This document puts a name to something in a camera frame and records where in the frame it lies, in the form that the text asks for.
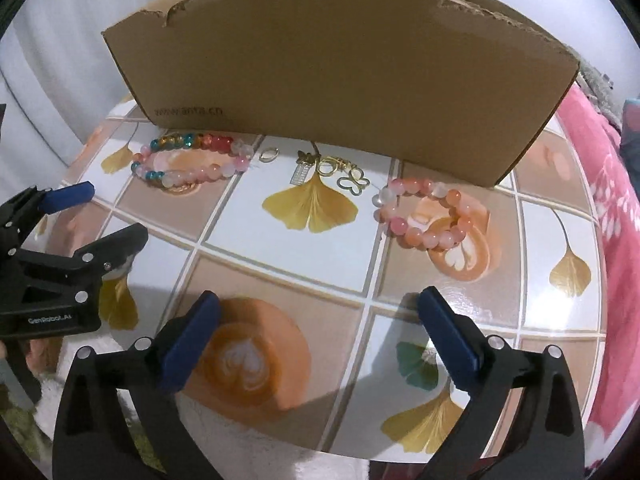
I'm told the multicolour bead bracelet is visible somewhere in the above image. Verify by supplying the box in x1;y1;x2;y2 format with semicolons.
131;132;254;189

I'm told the person's left hand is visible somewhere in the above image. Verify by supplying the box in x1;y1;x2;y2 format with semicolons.
26;337;64;377

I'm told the gold butterfly outline earring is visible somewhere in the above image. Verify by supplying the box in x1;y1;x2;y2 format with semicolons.
337;168;370;196

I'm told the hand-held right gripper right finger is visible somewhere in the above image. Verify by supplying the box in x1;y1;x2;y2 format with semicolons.
416;286;587;480

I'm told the tile and leaf print tablecloth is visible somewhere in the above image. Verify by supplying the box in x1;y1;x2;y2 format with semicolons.
59;92;609;461

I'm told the blue pillow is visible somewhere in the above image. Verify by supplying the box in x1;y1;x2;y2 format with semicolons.
620;97;640;161

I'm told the pink orange bead bracelet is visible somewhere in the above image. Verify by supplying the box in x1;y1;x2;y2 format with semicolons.
373;177;476;252

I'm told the green patterned pillow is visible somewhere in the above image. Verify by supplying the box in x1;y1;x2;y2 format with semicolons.
575;55;626;126

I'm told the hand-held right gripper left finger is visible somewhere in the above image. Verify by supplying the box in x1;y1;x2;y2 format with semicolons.
51;290;223;480

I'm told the white curtain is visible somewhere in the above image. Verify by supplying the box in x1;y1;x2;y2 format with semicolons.
0;0;141;171

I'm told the brown cardboard box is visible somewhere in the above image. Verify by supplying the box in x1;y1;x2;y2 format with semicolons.
101;0;582;189

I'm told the pink floral blanket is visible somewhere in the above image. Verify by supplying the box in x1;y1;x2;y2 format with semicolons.
554;82;640;476

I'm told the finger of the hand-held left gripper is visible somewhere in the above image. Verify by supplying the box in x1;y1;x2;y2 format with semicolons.
14;223;150;312
0;181;96;262

